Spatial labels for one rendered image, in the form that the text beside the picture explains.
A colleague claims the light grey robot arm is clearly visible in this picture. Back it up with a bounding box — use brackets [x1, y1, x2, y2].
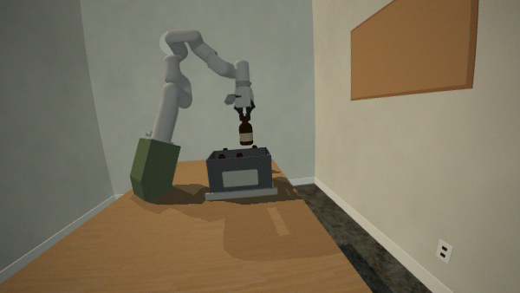
[146, 29, 251, 144]

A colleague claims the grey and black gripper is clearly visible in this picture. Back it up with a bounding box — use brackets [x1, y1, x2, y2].
[234, 87, 256, 121]

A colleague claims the dark grey crate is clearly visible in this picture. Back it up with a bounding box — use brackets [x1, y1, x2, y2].
[206, 147, 272, 192]

